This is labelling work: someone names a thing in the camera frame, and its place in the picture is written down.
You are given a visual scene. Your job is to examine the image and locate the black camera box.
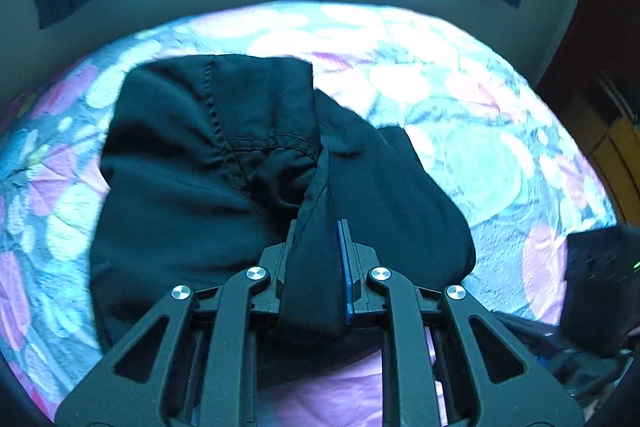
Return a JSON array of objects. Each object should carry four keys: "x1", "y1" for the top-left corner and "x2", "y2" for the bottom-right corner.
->
[{"x1": 560, "y1": 223, "x2": 639, "y2": 358}]

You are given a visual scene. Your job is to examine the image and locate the dark wooden cabinet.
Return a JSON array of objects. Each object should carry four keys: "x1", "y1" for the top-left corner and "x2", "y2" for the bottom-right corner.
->
[{"x1": 536, "y1": 0, "x2": 639, "y2": 225}]

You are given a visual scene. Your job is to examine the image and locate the black bomber jacket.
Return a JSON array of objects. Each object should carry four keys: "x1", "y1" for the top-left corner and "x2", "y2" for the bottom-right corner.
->
[{"x1": 90, "y1": 55, "x2": 476, "y2": 349}]

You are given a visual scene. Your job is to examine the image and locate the floral quilted bedspread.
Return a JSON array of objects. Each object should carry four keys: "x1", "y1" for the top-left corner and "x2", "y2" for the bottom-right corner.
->
[{"x1": 1, "y1": 2, "x2": 615, "y2": 416}]

